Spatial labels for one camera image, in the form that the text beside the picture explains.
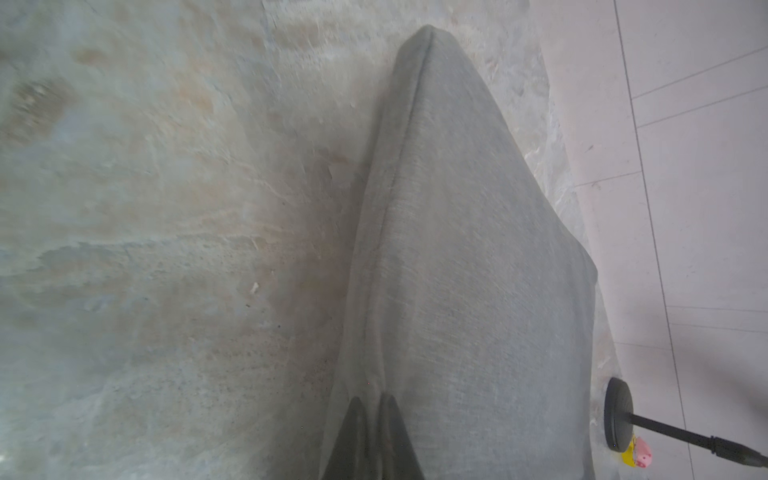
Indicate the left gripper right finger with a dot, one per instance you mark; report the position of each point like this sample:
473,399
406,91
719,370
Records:
397,456

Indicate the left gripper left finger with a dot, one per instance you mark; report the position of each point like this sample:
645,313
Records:
350,457

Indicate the grey laptop bag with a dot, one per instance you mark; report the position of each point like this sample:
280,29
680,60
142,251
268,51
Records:
469,300

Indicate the black microphone stand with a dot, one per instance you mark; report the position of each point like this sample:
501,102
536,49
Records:
620,420

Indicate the pink yellow toy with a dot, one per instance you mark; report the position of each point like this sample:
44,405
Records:
638,454

